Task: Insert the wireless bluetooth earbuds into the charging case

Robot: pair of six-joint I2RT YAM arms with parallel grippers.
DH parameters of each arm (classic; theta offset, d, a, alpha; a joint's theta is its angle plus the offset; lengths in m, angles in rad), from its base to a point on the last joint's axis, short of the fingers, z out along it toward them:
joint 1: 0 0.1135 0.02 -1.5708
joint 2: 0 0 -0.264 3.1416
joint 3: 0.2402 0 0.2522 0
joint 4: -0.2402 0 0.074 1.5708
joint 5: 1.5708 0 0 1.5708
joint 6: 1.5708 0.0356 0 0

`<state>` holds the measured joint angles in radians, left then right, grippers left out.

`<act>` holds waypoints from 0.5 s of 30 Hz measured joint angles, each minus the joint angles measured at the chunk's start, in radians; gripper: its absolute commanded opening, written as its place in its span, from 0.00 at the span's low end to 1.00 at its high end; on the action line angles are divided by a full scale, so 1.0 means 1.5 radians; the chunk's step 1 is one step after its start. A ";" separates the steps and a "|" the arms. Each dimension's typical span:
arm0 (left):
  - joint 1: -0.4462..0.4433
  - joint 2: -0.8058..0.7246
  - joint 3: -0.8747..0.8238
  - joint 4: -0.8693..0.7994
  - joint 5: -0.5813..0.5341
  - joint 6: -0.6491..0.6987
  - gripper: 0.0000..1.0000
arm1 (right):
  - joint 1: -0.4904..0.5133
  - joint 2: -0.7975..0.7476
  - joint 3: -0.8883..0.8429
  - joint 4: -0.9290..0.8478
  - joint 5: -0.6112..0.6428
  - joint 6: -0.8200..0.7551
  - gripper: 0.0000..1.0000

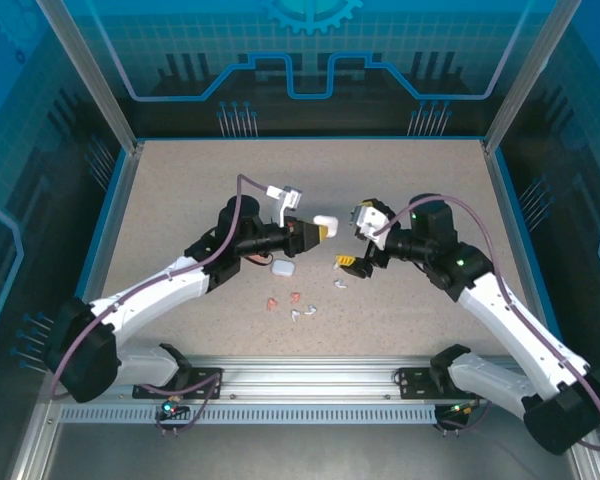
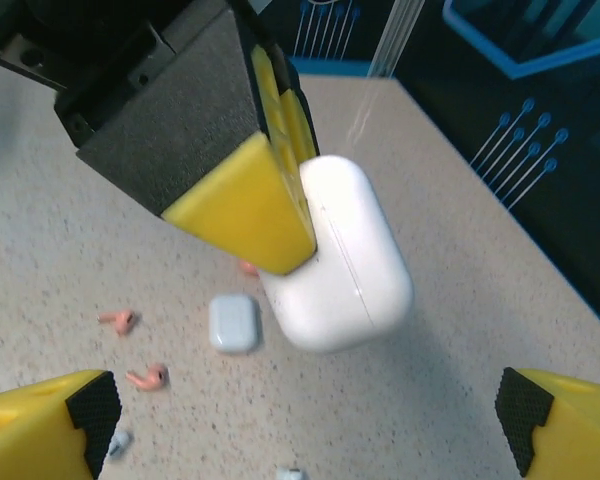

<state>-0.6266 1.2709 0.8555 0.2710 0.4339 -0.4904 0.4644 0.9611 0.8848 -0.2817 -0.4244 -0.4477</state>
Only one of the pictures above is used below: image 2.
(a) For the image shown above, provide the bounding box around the white charging case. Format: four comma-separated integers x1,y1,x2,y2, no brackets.
259,154,415,355

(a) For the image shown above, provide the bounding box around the aluminium frame post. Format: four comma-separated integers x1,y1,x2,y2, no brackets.
367,0,416,80

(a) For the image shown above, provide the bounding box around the pink earbud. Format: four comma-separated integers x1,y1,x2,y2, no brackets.
97,309,137,336
125,363,170,392

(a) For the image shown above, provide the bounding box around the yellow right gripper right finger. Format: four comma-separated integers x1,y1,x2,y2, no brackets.
494,367,600,480

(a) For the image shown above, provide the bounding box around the pale blue charging case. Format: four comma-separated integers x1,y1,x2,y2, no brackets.
208,293,264,355

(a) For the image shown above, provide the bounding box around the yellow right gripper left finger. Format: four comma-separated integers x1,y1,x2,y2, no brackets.
0,369,123,480

